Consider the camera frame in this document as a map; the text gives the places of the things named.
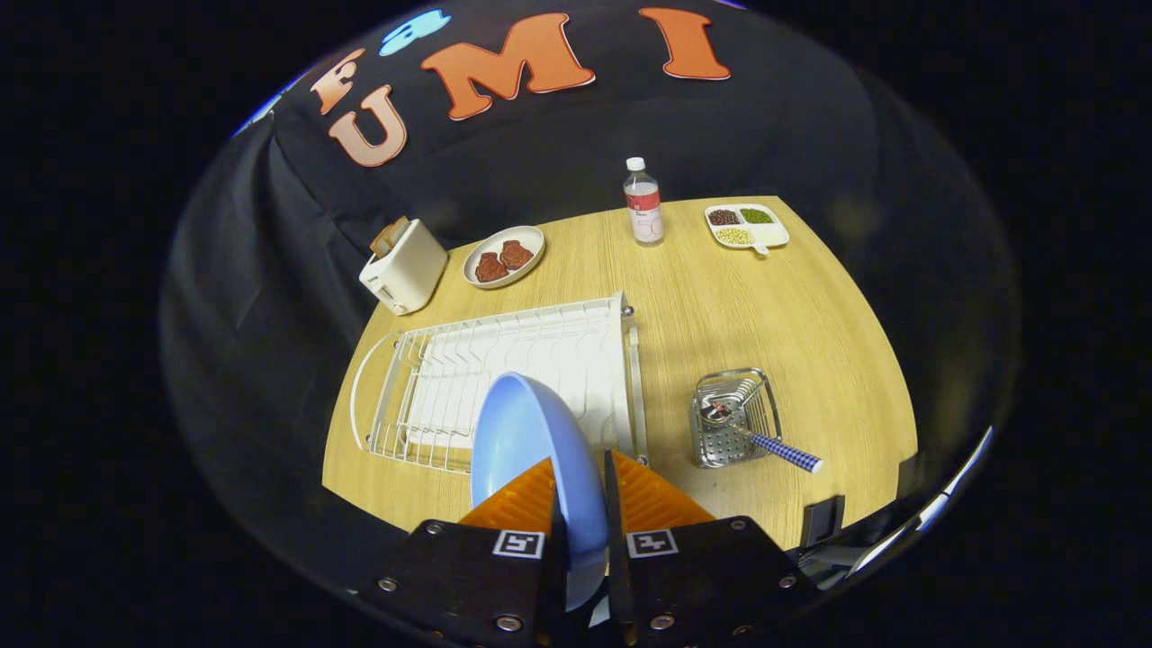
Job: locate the blue plate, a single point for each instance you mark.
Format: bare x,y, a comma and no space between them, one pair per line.
531,441

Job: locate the pile of yellow beans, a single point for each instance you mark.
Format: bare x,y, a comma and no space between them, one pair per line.
733,236

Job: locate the brown toast slice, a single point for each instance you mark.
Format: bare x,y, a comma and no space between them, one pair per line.
401,229
384,241

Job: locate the beige oval plate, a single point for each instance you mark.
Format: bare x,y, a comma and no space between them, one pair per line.
493,243

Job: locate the white divided tray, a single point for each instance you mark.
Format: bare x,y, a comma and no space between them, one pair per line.
769,236

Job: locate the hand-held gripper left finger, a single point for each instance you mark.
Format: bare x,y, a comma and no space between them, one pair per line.
459,576

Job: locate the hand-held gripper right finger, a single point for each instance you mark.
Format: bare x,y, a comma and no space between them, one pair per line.
616,558

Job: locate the red-brown meat piece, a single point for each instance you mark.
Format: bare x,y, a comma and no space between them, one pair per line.
516,256
490,267

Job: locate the clear plastic bottle red label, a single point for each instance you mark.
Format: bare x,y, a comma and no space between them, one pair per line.
644,216

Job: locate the pile of green beans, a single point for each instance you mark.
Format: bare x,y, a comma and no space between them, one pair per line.
756,215

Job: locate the black backdrop cloth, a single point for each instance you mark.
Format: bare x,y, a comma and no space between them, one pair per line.
810,135

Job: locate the pile of brown beans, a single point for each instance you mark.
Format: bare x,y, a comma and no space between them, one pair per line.
724,217

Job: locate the white toaster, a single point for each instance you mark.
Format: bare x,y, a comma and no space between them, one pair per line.
409,270

